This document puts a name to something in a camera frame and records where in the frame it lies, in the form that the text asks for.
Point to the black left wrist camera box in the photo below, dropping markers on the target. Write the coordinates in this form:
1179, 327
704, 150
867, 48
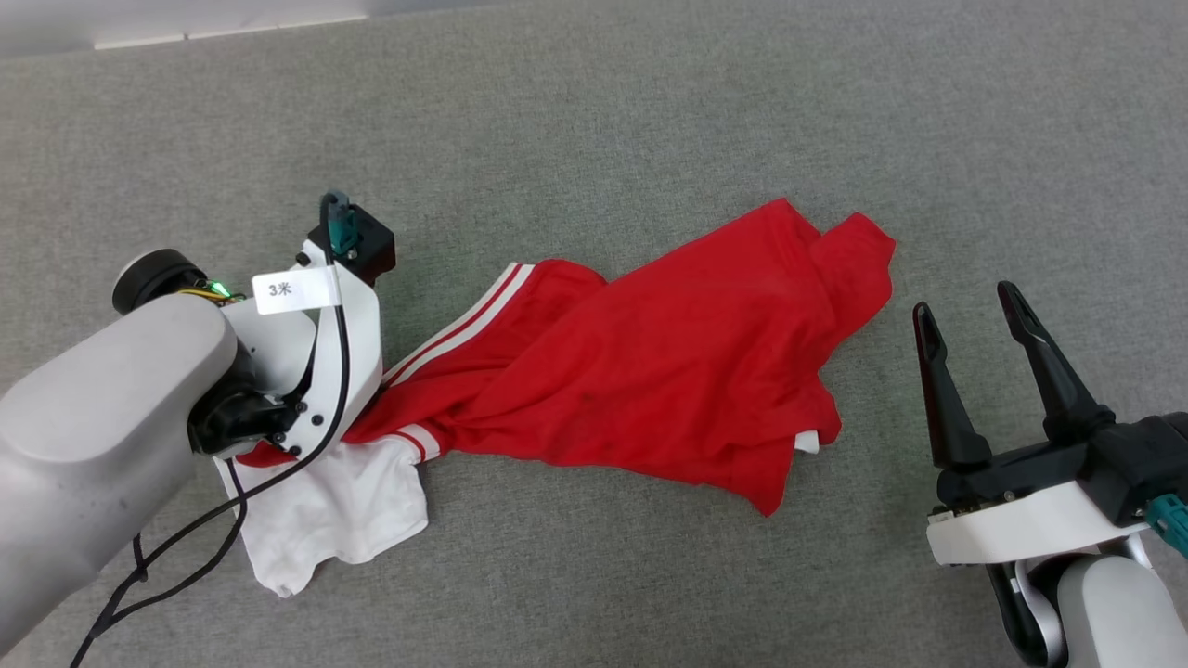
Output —
373, 243

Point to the red and white jersey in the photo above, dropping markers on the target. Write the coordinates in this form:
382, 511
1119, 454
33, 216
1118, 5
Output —
650, 371

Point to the white paper label tag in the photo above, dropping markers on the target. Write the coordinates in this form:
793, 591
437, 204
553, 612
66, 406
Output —
292, 290

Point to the grey fabric sofa seat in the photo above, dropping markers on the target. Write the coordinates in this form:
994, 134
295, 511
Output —
650, 111

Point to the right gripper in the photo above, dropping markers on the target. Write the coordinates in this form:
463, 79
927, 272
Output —
1021, 529

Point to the teal camera connector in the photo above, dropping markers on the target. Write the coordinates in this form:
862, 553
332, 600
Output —
1171, 524
343, 232

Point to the pale wall baseboard strip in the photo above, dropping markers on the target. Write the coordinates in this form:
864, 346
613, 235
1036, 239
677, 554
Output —
232, 31

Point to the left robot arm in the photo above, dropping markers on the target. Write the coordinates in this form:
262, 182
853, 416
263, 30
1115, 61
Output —
93, 436

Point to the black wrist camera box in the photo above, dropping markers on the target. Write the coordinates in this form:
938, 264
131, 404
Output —
1146, 464
373, 243

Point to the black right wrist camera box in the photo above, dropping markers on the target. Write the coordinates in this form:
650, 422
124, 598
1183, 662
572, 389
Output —
1146, 464

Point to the teal right camera connector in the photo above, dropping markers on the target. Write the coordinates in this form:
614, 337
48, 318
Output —
1171, 524

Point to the teal left camera connector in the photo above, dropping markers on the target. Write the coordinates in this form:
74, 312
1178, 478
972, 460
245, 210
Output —
343, 232

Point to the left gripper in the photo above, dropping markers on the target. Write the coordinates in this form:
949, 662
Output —
357, 343

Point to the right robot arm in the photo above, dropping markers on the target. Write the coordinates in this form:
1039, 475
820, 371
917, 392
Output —
1114, 612

